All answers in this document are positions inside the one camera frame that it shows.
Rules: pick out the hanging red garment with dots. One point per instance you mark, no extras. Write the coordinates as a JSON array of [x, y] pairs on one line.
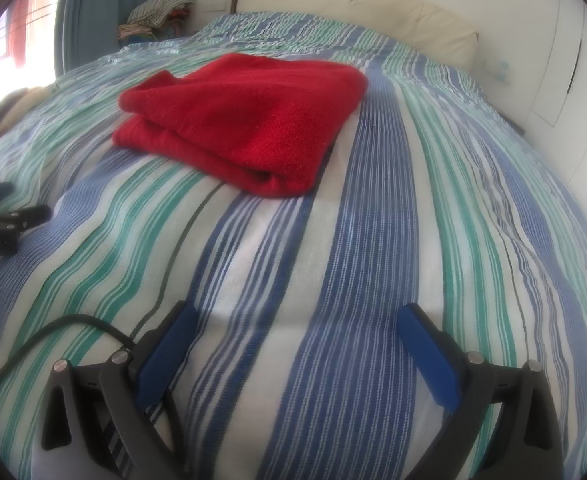
[[19, 25]]

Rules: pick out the blue curtain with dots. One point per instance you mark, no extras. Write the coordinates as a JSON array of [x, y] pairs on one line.
[[98, 0]]

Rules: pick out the white wardrobe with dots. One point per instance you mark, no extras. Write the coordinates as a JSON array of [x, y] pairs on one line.
[[573, 110]]

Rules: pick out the pile of mixed clothes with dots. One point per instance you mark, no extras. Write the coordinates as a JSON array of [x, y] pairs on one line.
[[158, 15]]

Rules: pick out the white wall socket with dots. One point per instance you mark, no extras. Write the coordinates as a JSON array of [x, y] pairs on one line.
[[498, 71]]

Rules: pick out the striped bed sheet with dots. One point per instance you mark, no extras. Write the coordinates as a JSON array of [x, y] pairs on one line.
[[323, 260]]

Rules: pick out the red sweater with white rabbit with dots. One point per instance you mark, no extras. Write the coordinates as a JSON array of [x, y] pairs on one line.
[[253, 125]]

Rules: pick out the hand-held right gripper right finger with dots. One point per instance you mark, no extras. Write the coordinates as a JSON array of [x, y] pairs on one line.
[[428, 355]]

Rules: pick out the cream padded headboard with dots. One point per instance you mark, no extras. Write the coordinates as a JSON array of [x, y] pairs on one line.
[[348, 5]]

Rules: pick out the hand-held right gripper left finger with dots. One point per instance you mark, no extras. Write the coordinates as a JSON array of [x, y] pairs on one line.
[[166, 355]]

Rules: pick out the beige rumpled blanket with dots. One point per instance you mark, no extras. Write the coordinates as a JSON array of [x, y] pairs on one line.
[[8, 110]]

